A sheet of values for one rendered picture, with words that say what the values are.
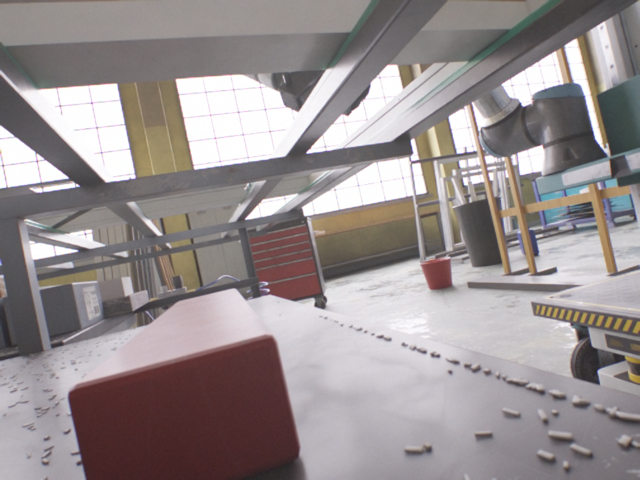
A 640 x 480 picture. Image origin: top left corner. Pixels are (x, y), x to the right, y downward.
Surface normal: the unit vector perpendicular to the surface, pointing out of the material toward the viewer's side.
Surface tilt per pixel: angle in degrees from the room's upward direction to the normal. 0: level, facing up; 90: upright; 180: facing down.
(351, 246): 90
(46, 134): 180
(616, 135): 90
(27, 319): 90
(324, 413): 0
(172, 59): 180
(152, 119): 90
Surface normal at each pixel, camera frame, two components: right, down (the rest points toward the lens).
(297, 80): -0.18, -0.48
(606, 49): -0.97, 0.21
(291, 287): -0.06, -0.01
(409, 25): 0.22, 0.98
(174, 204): 0.32, -0.09
